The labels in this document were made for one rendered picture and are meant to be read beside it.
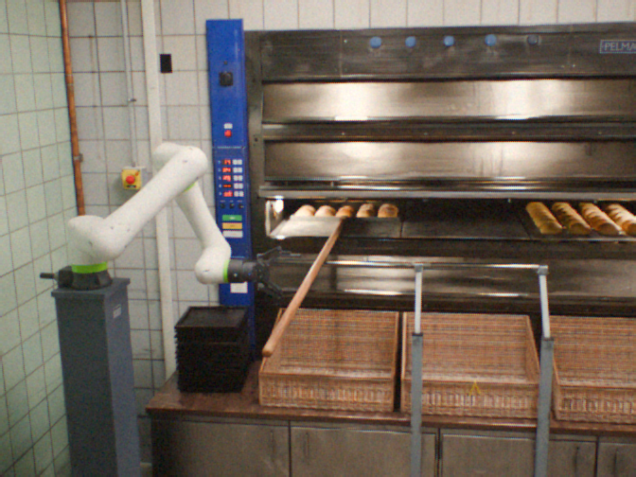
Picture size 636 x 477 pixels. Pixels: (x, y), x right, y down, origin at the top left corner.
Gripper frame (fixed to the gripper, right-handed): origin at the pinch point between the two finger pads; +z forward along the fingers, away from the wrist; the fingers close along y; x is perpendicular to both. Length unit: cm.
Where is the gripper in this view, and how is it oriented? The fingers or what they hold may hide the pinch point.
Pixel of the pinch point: (297, 273)
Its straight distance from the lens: 287.7
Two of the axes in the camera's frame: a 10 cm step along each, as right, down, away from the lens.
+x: -1.5, 2.2, -9.6
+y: 0.2, 9.7, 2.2
